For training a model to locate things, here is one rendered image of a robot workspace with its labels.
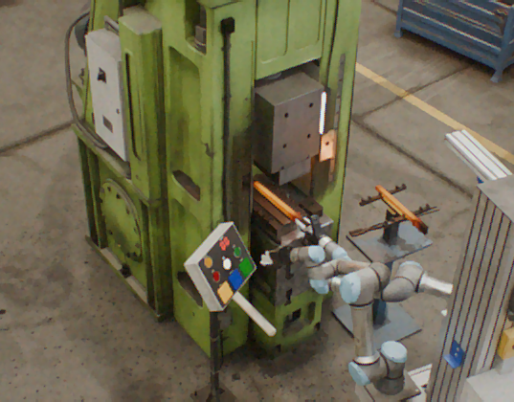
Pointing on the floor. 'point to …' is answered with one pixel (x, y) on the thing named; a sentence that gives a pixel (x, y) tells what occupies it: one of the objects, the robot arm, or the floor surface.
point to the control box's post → (214, 350)
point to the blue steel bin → (469, 28)
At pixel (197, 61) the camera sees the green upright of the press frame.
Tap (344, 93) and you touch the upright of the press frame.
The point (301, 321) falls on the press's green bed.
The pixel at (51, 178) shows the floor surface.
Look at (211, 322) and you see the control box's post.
